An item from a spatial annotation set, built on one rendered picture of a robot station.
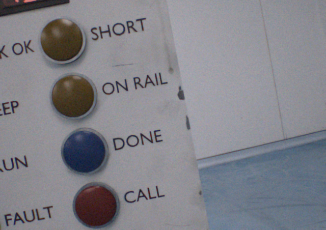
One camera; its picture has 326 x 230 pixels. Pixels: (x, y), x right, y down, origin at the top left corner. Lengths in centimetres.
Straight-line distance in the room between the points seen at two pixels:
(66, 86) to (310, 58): 457
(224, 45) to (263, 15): 61
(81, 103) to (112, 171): 5
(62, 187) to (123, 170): 4
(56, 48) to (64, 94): 3
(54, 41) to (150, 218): 13
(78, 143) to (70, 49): 6
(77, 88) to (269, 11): 439
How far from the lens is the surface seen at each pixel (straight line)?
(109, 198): 23
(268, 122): 446
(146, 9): 23
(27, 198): 25
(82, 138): 23
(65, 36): 23
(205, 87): 416
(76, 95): 23
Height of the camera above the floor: 99
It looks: 3 degrees down
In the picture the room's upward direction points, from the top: 11 degrees counter-clockwise
